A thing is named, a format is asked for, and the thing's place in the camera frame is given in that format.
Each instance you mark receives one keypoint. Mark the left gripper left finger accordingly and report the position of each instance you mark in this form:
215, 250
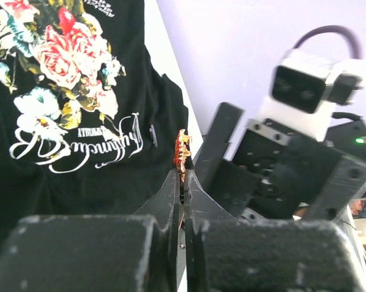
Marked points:
136, 252

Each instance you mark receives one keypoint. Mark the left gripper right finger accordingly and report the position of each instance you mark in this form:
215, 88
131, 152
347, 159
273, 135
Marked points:
227, 254

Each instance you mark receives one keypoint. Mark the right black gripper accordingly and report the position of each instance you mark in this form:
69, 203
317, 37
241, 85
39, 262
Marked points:
276, 168

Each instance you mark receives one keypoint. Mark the red leaf brooch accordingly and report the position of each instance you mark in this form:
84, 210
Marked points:
181, 153

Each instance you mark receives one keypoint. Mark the black floral print t-shirt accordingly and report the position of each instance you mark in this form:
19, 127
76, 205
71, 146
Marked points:
87, 125

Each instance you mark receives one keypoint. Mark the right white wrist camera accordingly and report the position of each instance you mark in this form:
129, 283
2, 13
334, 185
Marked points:
307, 88

